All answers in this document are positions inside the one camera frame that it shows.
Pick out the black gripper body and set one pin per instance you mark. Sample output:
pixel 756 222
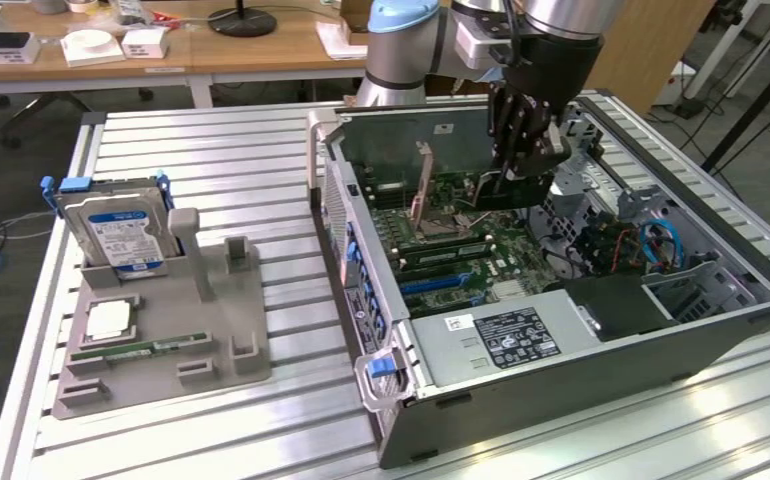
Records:
pixel 552 70

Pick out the black graphics card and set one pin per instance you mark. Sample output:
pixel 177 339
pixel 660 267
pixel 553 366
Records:
pixel 532 196

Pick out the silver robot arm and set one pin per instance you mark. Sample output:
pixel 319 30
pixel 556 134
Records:
pixel 391 60

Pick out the tall metal disk bay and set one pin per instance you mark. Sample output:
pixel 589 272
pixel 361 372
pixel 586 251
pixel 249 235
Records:
pixel 578 195

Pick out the wooden cabinet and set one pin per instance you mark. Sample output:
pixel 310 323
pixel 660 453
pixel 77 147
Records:
pixel 658 50

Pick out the black installed RAM stick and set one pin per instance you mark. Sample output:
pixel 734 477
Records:
pixel 438 246
pixel 394 186
pixel 445 258

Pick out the CPU socket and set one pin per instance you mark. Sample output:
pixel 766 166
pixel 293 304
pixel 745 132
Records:
pixel 441 227

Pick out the black power strip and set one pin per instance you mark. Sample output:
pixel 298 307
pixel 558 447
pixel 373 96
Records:
pixel 692 107

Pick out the green motherboard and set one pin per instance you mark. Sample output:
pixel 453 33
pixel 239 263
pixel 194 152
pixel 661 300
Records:
pixel 525 260

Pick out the silver chipset heatsink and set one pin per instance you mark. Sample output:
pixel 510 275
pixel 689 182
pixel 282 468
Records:
pixel 512 290

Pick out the stack of papers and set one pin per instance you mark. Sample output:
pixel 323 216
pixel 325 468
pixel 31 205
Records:
pixel 338 42

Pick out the brown cardboard box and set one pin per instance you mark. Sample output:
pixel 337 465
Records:
pixel 354 15

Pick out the black slanted pole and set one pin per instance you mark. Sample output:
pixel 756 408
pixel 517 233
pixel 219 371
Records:
pixel 758 105

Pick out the blue expansion slot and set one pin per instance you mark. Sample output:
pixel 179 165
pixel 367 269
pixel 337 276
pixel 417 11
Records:
pixel 438 284

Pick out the low metal disk bay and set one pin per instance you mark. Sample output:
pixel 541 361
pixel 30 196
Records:
pixel 705 295

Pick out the wooden desk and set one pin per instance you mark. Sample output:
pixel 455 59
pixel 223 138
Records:
pixel 258 55

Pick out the grey power supply unit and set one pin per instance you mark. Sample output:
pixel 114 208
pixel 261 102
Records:
pixel 451 350

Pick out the black lamp base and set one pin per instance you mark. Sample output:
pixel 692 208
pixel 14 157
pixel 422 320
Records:
pixel 243 24

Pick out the blue case latch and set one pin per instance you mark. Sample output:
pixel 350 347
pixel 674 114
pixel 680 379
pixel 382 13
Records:
pixel 383 369

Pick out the black open PC case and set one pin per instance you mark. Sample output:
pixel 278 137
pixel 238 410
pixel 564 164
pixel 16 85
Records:
pixel 558 400

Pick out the small white labelled box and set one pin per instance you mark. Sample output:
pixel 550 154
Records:
pixel 145 42

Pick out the clear plastic bag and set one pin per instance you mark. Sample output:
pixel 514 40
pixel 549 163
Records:
pixel 134 12

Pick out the hard disk in blue caddy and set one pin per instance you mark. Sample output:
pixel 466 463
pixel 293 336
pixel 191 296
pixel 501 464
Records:
pixel 118 235

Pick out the grey parts rack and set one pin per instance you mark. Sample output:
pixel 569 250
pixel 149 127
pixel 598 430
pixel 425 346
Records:
pixel 158 300

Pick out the white round-topped block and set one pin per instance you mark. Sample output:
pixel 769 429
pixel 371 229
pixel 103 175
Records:
pixel 91 47

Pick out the green RAM stick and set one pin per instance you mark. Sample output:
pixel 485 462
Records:
pixel 158 345

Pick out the silver CPU chip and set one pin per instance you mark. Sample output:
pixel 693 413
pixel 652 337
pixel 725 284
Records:
pixel 111 320

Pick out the black office chair base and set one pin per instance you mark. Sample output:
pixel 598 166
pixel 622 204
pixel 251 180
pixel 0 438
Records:
pixel 38 107

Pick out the grey cup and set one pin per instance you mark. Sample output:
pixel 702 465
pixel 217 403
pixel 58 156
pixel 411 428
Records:
pixel 50 6

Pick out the white box with black top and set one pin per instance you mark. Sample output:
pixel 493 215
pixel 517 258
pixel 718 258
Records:
pixel 7 52

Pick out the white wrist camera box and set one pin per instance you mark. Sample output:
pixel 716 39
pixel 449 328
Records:
pixel 474 47

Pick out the white table frame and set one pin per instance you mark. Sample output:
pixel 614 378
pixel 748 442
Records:
pixel 718 40

